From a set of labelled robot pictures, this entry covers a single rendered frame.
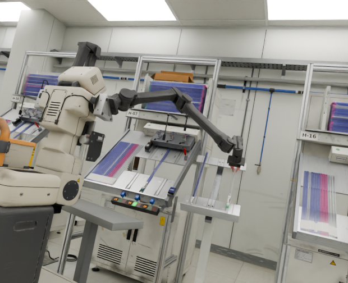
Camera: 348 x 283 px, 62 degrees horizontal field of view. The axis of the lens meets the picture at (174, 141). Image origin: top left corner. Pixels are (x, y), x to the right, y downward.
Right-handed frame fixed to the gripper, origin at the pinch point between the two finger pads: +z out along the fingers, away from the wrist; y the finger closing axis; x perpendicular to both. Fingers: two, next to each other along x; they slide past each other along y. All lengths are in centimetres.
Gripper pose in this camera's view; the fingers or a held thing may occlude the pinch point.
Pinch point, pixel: (234, 170)
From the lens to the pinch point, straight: 183.3
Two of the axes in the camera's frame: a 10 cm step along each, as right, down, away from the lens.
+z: 0.3, 7.7, 6.3
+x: -2.9, 6.1, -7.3
